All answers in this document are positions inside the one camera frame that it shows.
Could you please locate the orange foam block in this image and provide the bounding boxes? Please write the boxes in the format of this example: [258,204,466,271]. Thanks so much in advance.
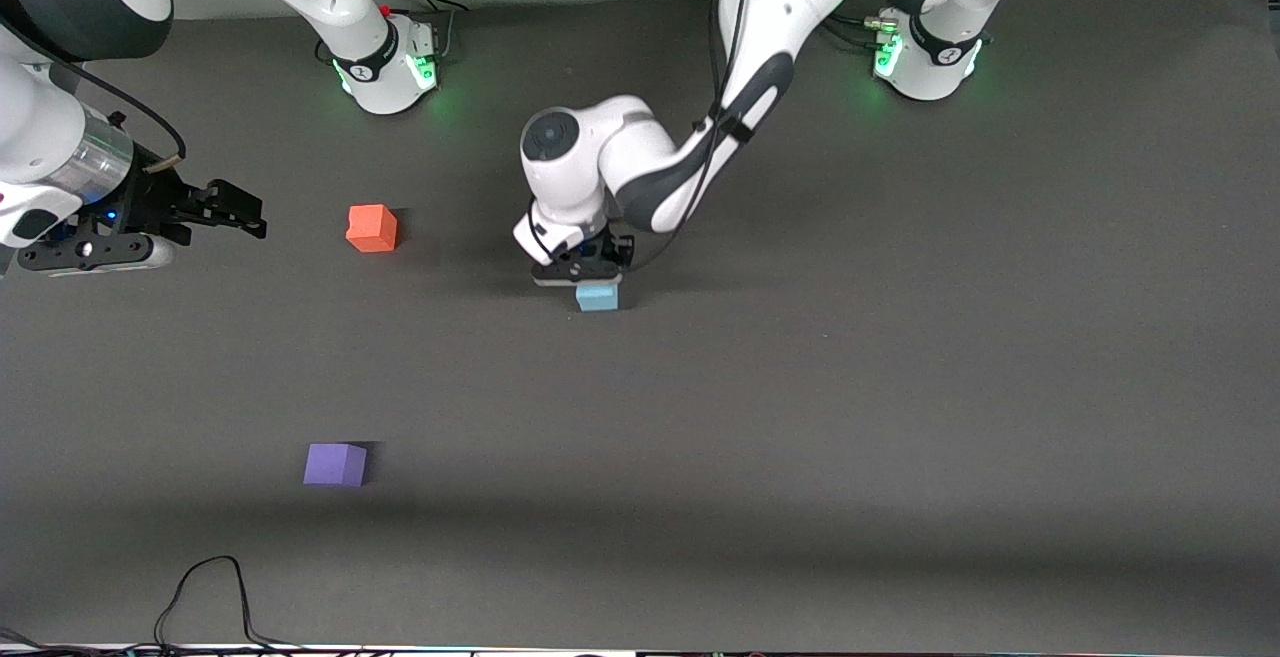
[346,204,399,254]

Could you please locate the purple foam block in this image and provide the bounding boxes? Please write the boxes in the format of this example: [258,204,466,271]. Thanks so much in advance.
[303,443,369,488]

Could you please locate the dark grey table mat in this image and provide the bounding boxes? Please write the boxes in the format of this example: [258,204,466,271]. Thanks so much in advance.
[0,0,1280,654]

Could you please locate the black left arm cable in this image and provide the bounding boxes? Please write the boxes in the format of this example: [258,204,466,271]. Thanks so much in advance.
[625,0,776,273]

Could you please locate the black left base cables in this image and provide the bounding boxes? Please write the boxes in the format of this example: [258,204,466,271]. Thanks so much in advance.
[825,13,898,50]

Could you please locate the thin black looped cable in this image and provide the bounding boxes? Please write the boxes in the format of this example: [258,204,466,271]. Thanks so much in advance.
[154,555,301,651]

